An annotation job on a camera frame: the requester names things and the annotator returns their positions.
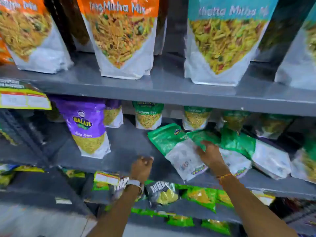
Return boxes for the person's left hand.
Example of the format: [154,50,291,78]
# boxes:
[131,156,154,183]

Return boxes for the person's right hand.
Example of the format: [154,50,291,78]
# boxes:
[196,140,231,177]

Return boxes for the green Ratlami Sev packet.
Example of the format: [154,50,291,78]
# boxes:
[220,128,292,180]
[186,130,252,179]
[291,139,316,184]
[147,123,208,182]

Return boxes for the person's right forearm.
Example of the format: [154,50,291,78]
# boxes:
[217,171,298,237]

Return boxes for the person's left forearm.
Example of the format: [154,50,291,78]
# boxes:
[87,185,141,237]

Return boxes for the snack packets on lower shelf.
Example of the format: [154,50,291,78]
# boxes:
[81,170,244,224]

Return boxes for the teal snack mix bag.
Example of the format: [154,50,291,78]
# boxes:
[251,0,316,63]
[184,0,280,87]
[274,2,316,91]

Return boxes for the white wristwatch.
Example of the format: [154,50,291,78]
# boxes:
[125,179,144,195]

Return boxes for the black chip packet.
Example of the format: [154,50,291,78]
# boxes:
[108,176,130,201]
[145,180,180,206]

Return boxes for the yellow green price label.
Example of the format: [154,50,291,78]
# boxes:
[251,189,276,207]
[0,79,52,111]
[93,171,120,191]

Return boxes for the green yellow chip packet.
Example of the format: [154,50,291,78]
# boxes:
[217,189,234,208]
[201,219,231,235]
[131,207,171,218]
[182,185,218,213]
[167,215,195,227]

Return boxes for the yellow snack packet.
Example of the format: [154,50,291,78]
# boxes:
[62,169,86,178]
[0,164,45,189]

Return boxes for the pile of dark snack packets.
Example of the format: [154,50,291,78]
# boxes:
[269,197,316,230]

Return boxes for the orange thread bracelet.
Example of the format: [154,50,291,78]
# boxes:
[217,173,234,186]

